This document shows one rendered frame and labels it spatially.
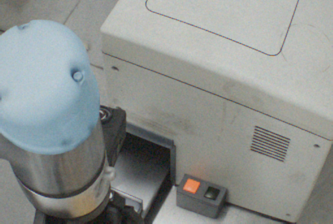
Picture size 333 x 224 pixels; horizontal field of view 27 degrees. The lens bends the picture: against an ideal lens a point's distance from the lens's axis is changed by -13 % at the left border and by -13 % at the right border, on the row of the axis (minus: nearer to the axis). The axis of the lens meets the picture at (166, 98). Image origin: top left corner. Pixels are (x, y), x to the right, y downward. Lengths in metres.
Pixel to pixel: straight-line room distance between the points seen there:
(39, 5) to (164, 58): 1.59
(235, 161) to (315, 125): 0.16
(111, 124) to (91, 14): 1.65
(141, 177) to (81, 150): 0.53
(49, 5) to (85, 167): 1.87
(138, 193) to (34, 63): 0.56
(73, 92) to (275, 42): 0.39
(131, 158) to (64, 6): 1.37
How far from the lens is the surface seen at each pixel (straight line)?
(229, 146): 0.86
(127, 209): 0.64
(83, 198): 0.51
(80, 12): 2.29
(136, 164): 0.99
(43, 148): 0.43
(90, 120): 0.45
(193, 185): 0.96
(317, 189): 1.03
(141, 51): 0.78
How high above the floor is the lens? 1.80
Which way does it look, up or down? 59 degrees down
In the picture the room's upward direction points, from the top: 1 degrees counter-clockwise
